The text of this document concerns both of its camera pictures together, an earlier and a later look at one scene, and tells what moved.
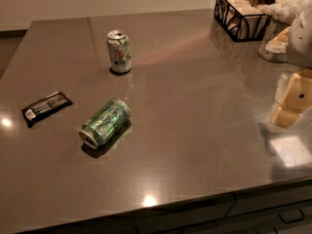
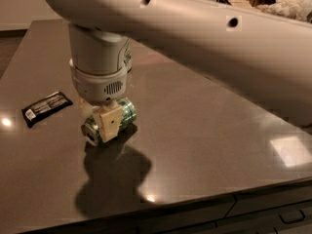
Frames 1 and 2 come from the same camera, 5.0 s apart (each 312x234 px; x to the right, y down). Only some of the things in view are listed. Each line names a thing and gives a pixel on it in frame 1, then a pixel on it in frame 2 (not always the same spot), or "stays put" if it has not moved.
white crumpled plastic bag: [289, 7] stays put
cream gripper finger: [293, 97] -> [110, 115]
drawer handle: [292, 215] stays put
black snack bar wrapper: [44, 107] stays put
